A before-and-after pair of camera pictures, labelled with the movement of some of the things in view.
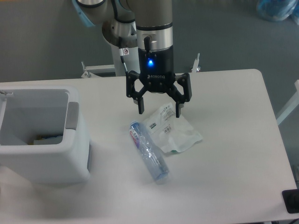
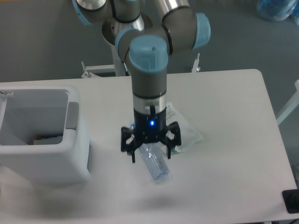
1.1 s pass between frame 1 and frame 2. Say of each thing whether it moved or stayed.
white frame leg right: stayed
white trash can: stayed
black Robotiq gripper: moved
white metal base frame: stayed
